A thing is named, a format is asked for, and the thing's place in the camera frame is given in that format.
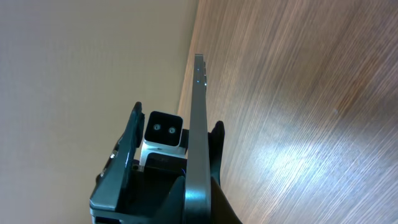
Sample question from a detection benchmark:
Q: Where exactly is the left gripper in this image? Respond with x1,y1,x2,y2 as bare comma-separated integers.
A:
90,101,225,223

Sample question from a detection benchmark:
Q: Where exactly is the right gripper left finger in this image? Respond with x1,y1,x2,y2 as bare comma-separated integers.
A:
149,176,185,224

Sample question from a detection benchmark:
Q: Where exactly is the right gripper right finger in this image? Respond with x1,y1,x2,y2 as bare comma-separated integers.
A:
211,177,242,224

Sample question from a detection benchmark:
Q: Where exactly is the blue screen smartphone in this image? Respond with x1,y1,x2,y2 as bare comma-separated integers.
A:
184,54,211,223

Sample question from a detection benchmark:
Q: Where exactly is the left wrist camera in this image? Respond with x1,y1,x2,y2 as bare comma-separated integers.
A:
139,111,185,166

